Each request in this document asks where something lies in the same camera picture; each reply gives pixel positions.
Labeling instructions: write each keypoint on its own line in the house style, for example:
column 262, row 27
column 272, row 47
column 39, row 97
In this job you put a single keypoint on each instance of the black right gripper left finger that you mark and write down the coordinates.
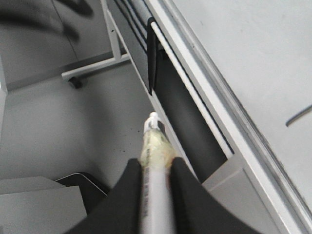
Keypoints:
column 118, row 213

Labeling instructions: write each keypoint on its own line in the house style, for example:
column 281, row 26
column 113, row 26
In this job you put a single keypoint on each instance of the white whiteboard marker pen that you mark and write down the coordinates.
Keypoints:
column 156, row 206

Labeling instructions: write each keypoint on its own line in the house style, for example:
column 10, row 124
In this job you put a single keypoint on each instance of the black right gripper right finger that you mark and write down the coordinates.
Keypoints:
column 196, row 211

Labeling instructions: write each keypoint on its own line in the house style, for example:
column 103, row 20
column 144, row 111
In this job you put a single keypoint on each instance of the white metal stand frame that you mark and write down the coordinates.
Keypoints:
column 135, row 36

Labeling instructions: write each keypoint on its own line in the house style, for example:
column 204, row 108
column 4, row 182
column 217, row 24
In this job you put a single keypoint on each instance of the black caster wheel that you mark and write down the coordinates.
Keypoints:
column 75, row 82

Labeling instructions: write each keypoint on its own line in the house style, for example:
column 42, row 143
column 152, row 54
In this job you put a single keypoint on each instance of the large white whiteboard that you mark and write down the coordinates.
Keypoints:
column 250, row 63

